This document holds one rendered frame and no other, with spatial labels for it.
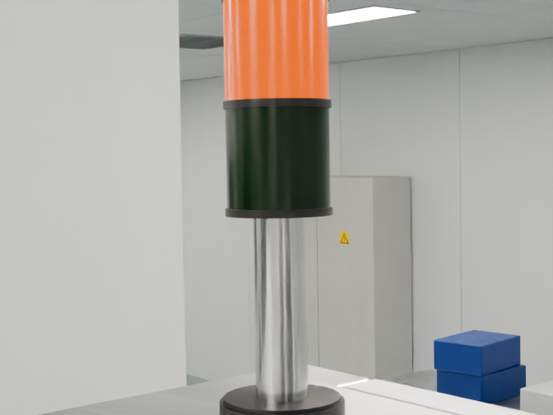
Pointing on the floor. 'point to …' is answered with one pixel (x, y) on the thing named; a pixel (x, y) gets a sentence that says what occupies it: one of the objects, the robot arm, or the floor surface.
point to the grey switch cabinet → (361, 278)
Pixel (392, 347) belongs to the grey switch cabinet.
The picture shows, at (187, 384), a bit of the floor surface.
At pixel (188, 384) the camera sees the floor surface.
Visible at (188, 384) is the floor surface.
